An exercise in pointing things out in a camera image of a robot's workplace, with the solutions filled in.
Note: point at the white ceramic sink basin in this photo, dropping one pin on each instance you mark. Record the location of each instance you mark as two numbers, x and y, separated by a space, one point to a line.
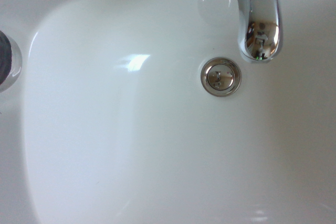
110 129

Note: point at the chrome sink drain plug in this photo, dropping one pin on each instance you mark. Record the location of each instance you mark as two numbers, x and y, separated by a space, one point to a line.
221 76

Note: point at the chrome faucet spout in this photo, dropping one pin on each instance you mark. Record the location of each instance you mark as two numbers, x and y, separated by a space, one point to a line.
260 24

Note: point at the clear glass with dark contents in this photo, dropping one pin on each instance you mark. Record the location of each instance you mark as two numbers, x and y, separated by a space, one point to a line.
6 61

